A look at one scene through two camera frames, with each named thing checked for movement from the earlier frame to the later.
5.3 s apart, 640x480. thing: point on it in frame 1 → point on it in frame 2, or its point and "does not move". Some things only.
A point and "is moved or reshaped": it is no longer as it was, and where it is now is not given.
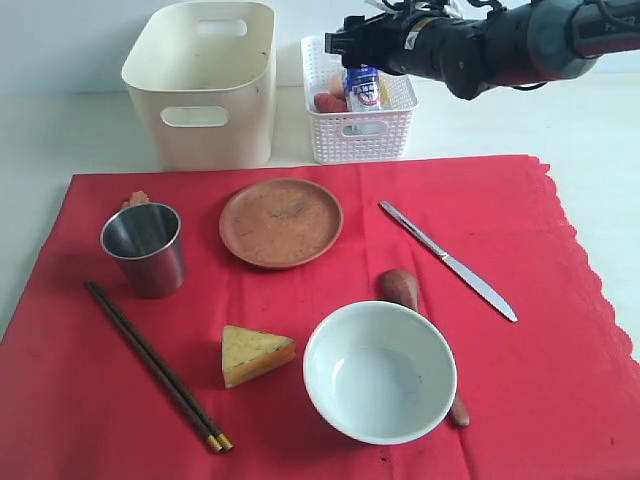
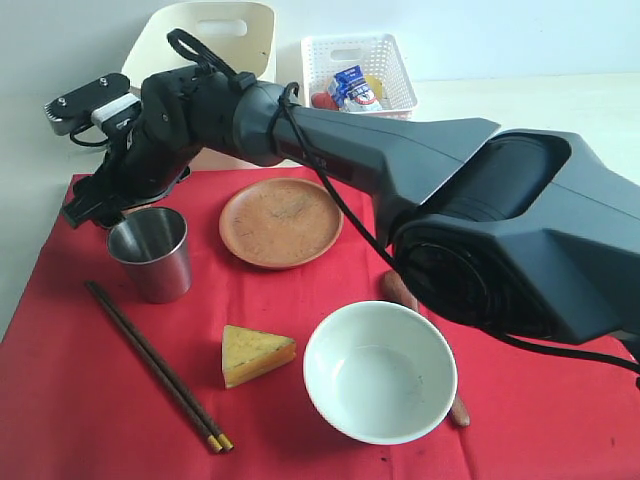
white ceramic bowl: (381, 372) does not move
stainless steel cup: (147, 239) does not move
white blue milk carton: (363, 83) is moved or reshaped
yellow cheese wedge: (248, 353) does not move
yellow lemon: (384, 92) → (375, 85)
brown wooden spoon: (399, 286) does not move
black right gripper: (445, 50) → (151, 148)
